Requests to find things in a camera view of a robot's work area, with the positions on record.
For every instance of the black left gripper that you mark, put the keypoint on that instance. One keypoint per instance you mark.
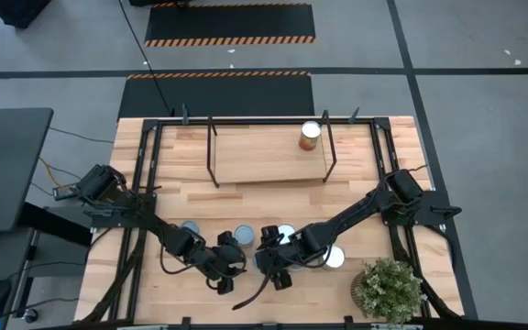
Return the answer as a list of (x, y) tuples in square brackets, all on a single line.
[(223, 263)]

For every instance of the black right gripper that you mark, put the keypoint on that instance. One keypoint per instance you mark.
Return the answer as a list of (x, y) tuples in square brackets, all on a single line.
[(275, 256)]

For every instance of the peaches tin can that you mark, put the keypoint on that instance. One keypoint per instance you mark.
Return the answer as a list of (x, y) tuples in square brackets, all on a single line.
[(288, 233)]

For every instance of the green chicken tin can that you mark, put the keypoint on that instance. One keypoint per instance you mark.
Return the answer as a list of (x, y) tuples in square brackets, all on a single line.
[(244, 235)]

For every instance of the short teal tuna can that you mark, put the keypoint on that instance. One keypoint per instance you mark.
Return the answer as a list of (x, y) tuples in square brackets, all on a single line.
[(190, 225)]

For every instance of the blue-labelled tin can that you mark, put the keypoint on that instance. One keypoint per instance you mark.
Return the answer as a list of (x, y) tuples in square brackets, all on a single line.
[(335, 257)]

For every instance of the orange-labelled tin can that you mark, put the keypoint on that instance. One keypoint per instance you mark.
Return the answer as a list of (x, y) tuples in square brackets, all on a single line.
[(311, 130)]

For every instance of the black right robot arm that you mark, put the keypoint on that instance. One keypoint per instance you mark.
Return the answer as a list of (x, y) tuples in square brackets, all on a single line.
[(351, 211)]

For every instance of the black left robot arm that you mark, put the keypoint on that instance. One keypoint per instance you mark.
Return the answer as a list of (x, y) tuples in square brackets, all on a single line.
[(154, 222)]

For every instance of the green potted plant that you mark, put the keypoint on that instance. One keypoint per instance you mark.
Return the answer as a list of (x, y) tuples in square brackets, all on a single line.
[(390, 289)]

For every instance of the black hazard-striped floor mat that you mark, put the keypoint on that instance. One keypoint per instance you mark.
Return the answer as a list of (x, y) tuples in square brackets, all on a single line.
[(218, 96), (227, 23)]

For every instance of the small black hub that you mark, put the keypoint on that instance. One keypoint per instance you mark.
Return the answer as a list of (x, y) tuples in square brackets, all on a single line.
[(64, 194)]

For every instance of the black round caster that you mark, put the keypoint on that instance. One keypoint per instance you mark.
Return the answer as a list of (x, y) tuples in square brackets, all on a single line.
[(30, 315)]

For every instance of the black box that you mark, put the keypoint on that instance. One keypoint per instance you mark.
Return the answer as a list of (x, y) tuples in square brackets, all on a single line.
[(16, 11)]

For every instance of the wooden shelf black metal frame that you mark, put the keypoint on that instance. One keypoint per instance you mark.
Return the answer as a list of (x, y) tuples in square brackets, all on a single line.
[(264, 156)]

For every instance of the black metal table frame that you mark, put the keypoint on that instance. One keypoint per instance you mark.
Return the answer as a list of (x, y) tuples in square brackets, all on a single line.
[(431, 210)]

